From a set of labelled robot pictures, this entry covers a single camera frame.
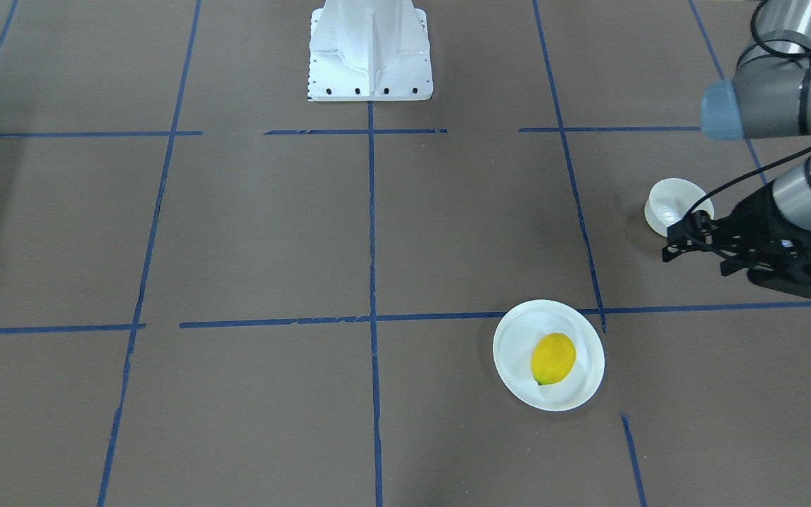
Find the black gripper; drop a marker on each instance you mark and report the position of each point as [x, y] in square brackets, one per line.
[759, 217]

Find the white bowl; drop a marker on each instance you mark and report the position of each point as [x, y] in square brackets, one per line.
[668, 202]

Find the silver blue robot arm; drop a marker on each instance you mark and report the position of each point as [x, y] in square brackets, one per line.
[769, 97]

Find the yellow lemon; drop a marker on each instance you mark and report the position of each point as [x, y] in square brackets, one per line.
[552, 359]

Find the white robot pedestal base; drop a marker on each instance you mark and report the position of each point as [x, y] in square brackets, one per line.
[369, 51]

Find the white plate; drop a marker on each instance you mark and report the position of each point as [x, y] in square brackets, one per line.
[518, 333]

